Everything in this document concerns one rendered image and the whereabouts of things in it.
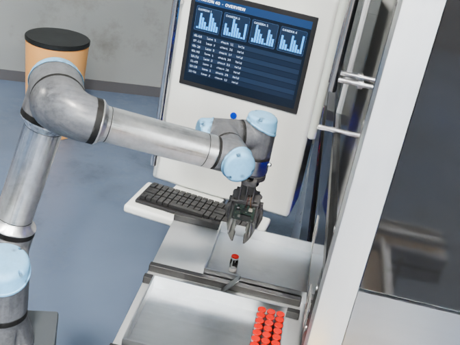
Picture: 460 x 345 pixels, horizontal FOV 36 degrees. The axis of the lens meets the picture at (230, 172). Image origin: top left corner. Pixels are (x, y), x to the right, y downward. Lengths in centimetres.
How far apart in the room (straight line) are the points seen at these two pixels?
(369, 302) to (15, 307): 76
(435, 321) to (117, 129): 72
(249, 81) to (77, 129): 93
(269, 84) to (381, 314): 106
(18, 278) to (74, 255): 190
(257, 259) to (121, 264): 154
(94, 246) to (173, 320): 189
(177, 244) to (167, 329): 38
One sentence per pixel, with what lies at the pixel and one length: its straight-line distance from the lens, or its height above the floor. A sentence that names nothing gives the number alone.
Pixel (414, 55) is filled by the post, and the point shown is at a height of 166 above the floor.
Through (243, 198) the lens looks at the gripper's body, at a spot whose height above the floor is 113.
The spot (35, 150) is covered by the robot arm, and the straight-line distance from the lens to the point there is 159.
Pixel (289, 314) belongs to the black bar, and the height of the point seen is 89.
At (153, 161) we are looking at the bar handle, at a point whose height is 90.
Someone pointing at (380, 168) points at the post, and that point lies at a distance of 123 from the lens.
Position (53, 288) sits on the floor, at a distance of 326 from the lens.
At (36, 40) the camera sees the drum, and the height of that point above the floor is 63.
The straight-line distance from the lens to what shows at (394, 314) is 137.
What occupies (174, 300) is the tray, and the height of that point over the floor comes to 88.
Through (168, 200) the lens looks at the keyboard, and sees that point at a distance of 230.
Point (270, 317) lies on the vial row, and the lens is 170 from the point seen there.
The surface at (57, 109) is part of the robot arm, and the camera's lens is 143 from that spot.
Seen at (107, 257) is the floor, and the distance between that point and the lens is 349.
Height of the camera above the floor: 192
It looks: 25 degrees down
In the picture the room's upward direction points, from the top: 11 degrees clockwise
